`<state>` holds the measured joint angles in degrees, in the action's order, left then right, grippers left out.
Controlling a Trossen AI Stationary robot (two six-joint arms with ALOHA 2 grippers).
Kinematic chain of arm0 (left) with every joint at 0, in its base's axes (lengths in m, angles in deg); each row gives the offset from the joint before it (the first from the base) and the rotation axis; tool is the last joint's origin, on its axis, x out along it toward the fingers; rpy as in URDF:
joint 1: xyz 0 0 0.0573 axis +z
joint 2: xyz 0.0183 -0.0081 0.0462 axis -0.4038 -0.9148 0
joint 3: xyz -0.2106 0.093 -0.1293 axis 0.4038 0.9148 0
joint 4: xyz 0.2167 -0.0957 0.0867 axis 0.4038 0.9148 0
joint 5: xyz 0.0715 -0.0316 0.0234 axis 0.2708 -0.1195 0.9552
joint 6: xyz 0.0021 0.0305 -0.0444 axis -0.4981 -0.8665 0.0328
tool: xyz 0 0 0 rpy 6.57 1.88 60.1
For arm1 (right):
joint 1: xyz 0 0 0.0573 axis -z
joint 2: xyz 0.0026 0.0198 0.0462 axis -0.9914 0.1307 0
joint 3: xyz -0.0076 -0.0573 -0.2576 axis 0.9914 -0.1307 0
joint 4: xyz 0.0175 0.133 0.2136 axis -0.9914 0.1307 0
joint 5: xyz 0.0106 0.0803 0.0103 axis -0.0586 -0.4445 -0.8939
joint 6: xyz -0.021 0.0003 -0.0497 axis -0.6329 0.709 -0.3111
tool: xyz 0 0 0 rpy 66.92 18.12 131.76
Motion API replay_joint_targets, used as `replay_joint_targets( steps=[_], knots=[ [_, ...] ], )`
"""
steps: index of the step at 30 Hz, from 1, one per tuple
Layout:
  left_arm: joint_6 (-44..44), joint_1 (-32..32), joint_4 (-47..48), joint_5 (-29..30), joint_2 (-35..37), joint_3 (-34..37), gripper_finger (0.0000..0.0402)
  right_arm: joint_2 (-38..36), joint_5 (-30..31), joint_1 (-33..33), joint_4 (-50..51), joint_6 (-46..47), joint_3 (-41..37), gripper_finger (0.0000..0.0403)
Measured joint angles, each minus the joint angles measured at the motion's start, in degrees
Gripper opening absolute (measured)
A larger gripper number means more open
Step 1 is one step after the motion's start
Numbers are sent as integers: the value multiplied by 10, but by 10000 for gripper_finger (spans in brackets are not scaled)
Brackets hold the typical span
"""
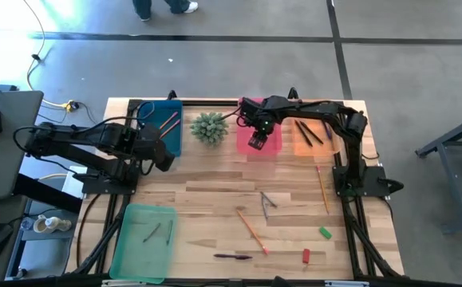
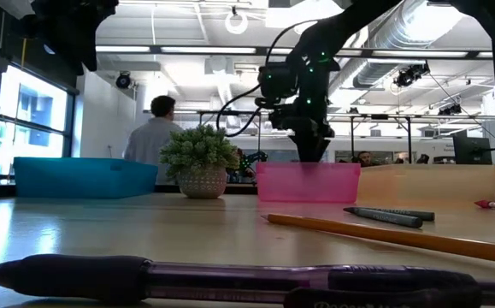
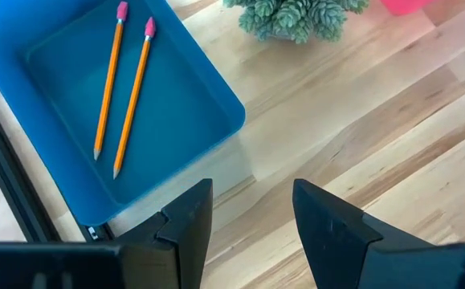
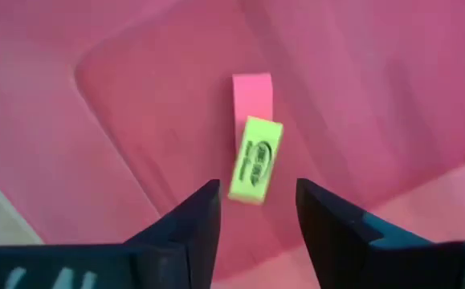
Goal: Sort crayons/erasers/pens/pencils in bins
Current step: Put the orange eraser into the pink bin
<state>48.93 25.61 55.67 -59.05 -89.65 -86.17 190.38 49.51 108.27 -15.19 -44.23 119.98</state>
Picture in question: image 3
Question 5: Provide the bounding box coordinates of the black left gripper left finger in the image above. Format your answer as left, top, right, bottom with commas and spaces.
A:
116, 178, 214, 289

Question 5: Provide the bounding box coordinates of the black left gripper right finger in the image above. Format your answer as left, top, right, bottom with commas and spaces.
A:
292, 178, 465, 289

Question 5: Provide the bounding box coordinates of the orange pencil with pink eraser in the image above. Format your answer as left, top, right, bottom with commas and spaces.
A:
112, 16, 157, 180
93, 1, 129, 161

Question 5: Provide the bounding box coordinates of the blue plastic bin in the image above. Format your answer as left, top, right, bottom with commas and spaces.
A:
0, 0, 247, 227

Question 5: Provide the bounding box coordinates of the green succulent in white pot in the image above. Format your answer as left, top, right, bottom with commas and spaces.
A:
222, 0, 371, 45

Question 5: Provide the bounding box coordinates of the pink plastic bin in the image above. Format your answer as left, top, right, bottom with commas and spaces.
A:
379, 0, 434, 17

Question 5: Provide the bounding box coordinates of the black aluminium table frame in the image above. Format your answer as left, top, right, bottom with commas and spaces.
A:
0, 55, 116, 243

